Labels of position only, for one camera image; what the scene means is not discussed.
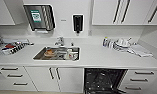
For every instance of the stainless steel dishwasher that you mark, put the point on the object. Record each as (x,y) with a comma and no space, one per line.
(104,80)

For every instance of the chrome sink pump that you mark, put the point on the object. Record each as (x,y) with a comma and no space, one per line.
(72,43)

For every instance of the white mug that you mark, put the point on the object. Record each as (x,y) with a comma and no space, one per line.
(70,53)

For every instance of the white plate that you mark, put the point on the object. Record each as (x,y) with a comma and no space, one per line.
(75,57)

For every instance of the chrome faucet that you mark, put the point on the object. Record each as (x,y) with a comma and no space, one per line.
(59,41)

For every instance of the black soap dispenser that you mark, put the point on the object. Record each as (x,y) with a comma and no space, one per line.
(77,22)

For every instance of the dish soap bottle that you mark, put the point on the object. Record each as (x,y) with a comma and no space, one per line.
(105,42)

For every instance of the orange food container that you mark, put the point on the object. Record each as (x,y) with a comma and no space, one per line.
(49,52)

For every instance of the small white bottle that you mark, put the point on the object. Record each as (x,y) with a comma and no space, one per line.
(110,43)

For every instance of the white sink base cabinet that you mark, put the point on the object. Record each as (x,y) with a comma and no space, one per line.
(70,80)

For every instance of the stainless steel sink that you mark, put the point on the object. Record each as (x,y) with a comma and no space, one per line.
(39,57)

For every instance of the stack of white plates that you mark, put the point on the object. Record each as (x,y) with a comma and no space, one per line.
(121,46)

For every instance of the white cup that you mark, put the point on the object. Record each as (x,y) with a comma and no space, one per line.
(121,42)

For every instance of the steel paper towel dispenser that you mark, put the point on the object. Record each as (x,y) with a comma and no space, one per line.
(39,17)

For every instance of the dish drying rack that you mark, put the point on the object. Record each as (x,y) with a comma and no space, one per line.
(19,45)

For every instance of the red kitchen item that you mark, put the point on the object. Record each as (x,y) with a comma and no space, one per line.
(9,46)

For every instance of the white drawer stack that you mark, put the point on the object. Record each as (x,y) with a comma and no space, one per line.
(15,78)
(142,81)

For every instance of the white wall outlet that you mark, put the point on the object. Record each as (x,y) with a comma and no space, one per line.
(90,32)

